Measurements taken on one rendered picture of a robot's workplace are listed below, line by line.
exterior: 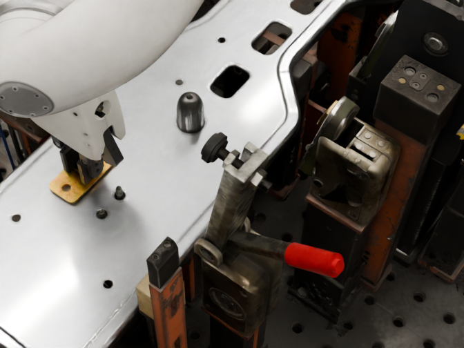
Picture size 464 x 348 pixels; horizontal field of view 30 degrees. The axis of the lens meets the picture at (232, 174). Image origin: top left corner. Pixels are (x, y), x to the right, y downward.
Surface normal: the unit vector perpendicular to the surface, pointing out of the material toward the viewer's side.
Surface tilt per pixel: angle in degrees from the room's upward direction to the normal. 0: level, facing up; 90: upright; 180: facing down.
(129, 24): 69
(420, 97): 0
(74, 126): 90
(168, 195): 0
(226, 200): 90
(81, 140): 92
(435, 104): 0
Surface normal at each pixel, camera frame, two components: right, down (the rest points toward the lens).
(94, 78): 0.16, 0.81
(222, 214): -0.59, 0.67
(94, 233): 0.02, -0.55
